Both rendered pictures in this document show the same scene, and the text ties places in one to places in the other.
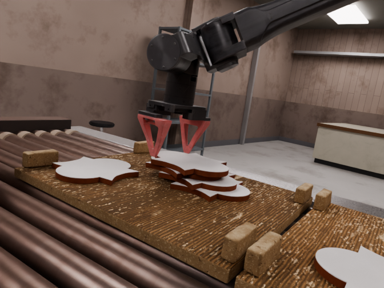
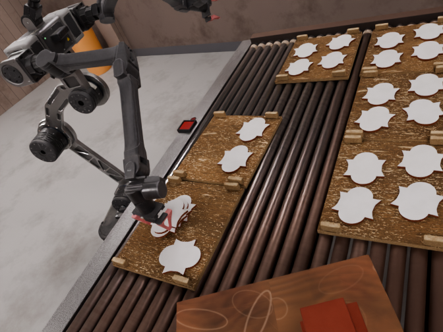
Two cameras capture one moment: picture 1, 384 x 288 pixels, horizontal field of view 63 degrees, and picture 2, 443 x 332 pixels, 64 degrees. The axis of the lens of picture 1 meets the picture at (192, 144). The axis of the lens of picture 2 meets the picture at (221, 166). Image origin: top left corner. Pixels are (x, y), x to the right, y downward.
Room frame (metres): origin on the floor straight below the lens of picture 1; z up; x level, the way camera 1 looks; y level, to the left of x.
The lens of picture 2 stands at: (0.18, 0.89, 1.85)
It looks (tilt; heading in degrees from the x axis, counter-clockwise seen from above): 39 degrees down; 279
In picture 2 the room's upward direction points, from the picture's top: 25 degrees counter-clockwise
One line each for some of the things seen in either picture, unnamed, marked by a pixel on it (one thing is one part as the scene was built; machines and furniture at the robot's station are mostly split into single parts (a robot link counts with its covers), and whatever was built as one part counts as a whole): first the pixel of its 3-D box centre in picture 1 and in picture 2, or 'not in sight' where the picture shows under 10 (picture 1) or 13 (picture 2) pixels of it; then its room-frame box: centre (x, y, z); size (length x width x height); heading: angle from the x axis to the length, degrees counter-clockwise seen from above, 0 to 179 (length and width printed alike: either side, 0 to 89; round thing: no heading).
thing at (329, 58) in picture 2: not in sight; (318, 55); (-0.24, -0.78, 0.94); 0.41 x 0.35 x 0.04; 59
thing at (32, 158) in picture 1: (40, 158); (182, 280); (0.54, 0.26, 0.95); 0.06 x 0.02 x 0.03; 147
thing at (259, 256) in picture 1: (264, 252); (235, 180); (0.31, -0.09, 0.95); 0.06 x 0.02 x 0.03; 146
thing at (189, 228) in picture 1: (172, 187); (180, 226); (0.55, 0.02, 0.93); 0.41 x 0.35 x 0.02; 57
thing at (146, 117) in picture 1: (162, 131); (161, 220); (0.57, 0.06, 1.02); 0.07 x 0.07 x 0.09; 53
